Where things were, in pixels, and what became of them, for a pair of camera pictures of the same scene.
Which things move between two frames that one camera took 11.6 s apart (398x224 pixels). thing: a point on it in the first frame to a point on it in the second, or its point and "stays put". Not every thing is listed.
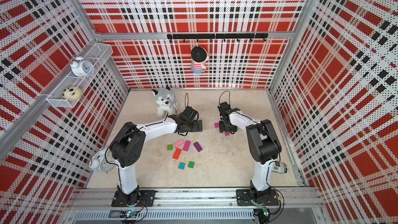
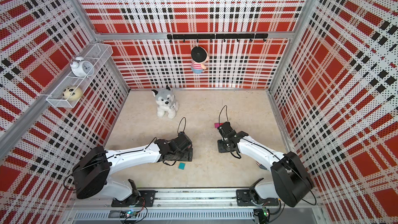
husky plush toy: x=166 y=102 stays put
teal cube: x=181 y=166 stays put
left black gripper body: x=193 y=126 to x=185 y=156
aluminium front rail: x=301 y=206 stays put
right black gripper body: x=226 y=127 to x=223 y=146
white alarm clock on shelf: x=82 y=68 stays put
